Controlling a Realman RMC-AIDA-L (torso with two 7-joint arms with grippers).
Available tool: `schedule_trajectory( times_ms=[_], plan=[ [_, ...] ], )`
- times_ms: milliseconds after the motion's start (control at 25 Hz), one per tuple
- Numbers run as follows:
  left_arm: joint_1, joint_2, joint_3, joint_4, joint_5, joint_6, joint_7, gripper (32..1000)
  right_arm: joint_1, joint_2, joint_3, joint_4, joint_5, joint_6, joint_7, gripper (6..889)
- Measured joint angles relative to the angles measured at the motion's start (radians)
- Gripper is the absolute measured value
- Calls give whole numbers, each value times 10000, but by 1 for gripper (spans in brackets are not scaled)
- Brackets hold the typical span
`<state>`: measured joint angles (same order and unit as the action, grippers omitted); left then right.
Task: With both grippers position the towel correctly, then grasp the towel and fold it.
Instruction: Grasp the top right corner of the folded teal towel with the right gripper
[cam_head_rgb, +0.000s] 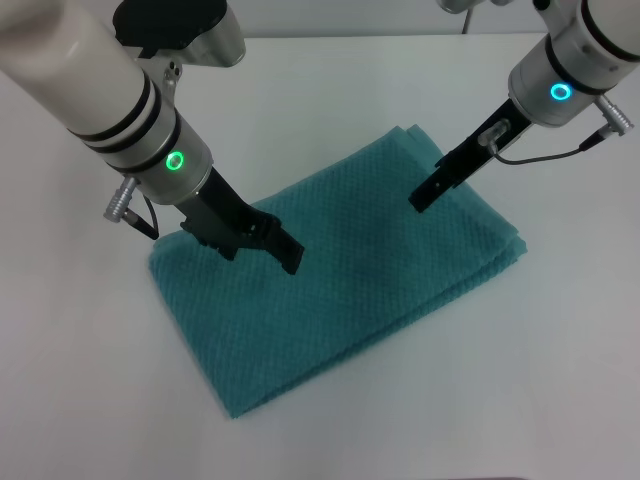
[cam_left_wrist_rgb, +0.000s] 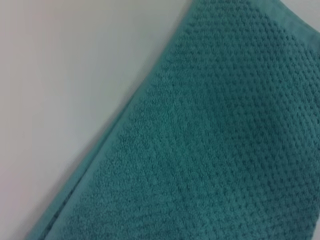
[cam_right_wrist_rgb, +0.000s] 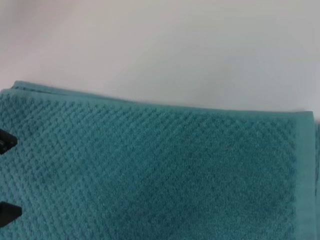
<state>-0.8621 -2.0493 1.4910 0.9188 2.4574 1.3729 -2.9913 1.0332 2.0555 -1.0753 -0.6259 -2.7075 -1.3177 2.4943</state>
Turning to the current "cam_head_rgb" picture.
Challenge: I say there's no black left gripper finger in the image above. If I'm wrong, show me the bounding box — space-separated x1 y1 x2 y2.
257 217 306 276
179 214 237 262

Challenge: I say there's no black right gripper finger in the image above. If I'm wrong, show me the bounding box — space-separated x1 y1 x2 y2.
408 168 459 216

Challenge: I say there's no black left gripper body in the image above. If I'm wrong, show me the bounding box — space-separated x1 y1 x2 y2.
192 166 281 251

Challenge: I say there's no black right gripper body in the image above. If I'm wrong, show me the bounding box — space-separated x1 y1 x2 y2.
433 98 533 187

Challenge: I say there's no teal waffle-weave towel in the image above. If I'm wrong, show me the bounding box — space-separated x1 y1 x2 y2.
148 124 528 421

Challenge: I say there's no silver connector with black cable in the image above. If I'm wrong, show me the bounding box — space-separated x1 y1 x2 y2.
102 175 160 241

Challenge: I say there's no silver connector with grey cable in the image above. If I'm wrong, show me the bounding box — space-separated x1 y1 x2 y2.
477 94 622 165

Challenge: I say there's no left wrist camera, silver and black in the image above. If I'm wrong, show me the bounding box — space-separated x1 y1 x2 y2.
110 0 246 96

